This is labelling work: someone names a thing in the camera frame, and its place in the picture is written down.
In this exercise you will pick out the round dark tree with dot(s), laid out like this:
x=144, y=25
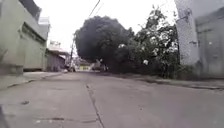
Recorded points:
x=100, y=38

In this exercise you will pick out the grey concrete road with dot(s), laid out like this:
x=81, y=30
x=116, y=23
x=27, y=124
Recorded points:
x=116, y=103

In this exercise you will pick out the flowering bush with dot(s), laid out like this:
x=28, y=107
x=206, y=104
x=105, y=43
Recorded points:
x=156, y=46

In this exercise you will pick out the low grey shed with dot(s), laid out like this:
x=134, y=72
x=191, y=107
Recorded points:
x=56, y=60

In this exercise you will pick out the concrete sidewalk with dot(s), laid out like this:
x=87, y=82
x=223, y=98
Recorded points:
x=23, y=78
x=186, y=82

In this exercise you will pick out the thick concrete pole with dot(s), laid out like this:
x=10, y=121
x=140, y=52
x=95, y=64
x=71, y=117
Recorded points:
x=186, y=33

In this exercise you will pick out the green building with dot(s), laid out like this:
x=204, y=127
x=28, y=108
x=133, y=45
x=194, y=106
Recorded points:
x=23, y=40

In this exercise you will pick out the grey-green wall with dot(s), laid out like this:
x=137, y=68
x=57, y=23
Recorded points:
x=210, y=46

